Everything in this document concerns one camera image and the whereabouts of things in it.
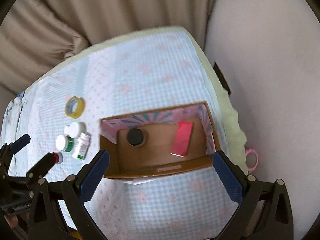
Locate white lid green jar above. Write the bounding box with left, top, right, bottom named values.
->
left=55, top=134, right=74, bottom=152

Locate white medicine bottle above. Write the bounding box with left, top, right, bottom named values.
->
left=72, top=133, right=91, bottom=160

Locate yellow tape roll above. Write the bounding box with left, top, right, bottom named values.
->
left=65, top=96, right=85, bottom=119

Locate black lidded round jar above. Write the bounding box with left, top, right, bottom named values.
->
left=126, top=128, right=148, bottom=147

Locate red rectangular box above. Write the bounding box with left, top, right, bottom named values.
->
left=171, top=121, right=193, bottom=158

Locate red lidded jar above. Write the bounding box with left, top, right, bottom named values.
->
left=52, top=152, right=63, bottom=164

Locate pink cardboard box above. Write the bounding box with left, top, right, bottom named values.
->
left=100, top=102, right=221, bottom=181

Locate beige curtain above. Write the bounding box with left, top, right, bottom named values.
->
left=1, top=0, right=215, bottom=93

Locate pink ring object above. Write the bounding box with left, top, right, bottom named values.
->
left=245, top=148, right=259, bottom=173

